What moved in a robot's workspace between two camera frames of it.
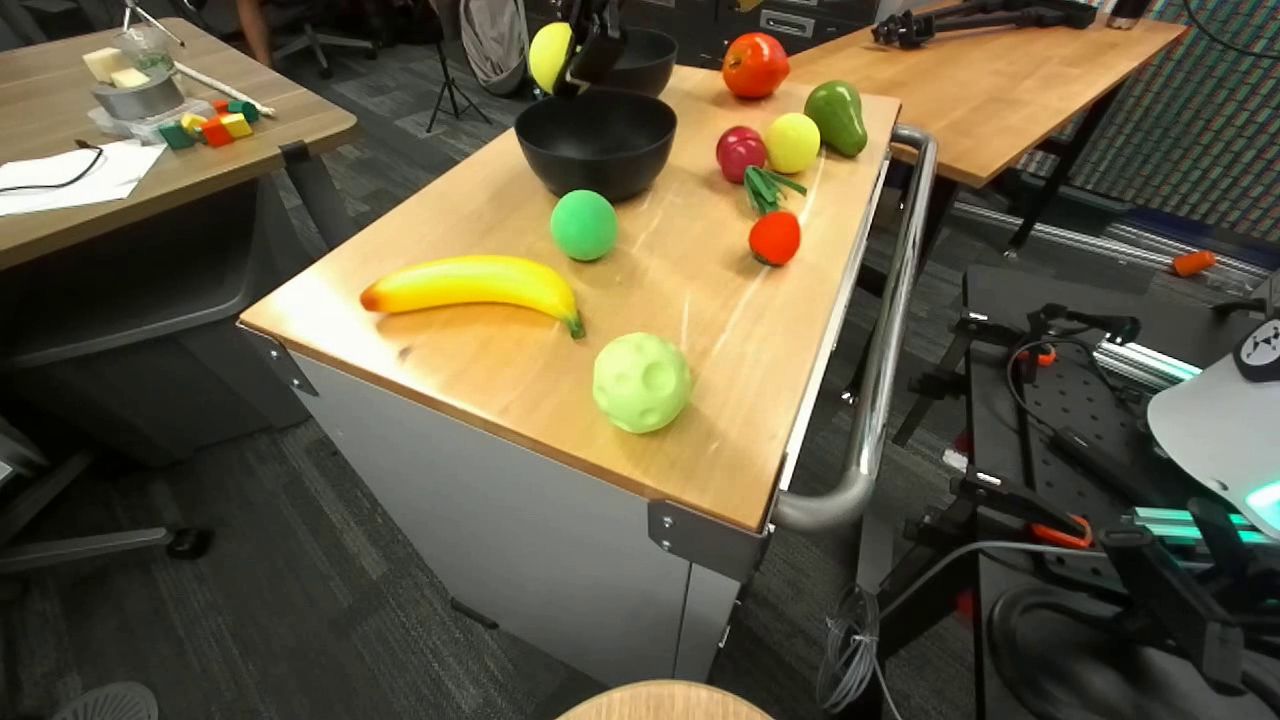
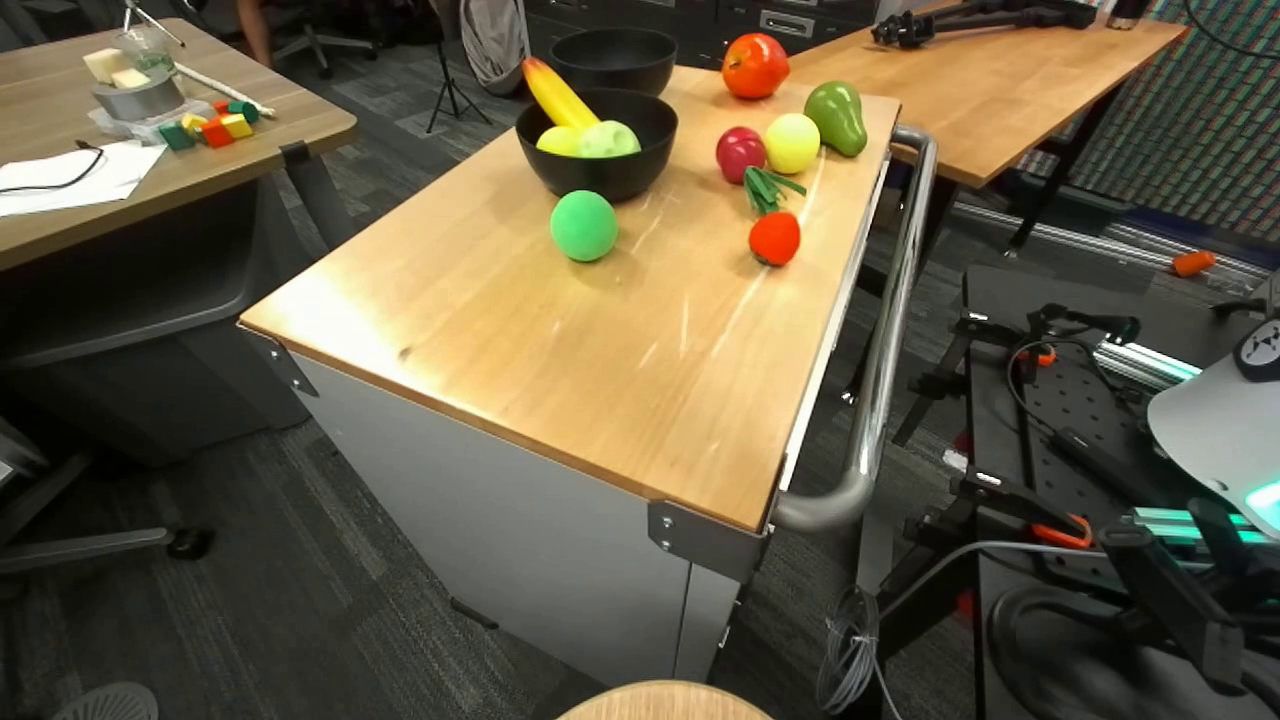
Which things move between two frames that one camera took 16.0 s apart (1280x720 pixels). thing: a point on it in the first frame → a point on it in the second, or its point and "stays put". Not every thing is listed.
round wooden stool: x=671 y=703 stays put
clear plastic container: x=136 y=75 stays put
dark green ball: x=583 y=227 stays put
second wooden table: x=993 y=100 stays put
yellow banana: x=479 y=280 → x=552 y=96
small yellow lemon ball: x=544 y=53 → x=560 y=138
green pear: x=839 y=114 stays put
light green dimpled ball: x=643 y=382 → x=613 y=141
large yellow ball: x=793 y=141 stays put
